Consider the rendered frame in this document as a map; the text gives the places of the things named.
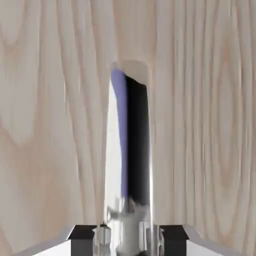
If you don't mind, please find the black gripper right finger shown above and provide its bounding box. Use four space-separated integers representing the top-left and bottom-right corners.
159 224 239 256

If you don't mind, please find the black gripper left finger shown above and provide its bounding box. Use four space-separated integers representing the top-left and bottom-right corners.
18 224 99 256

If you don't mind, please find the shiny curved metal drawer handle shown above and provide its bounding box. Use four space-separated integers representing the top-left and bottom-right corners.
92 59 165 256

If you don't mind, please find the light wood drawer front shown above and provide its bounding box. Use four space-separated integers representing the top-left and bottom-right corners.
0 0 256 256

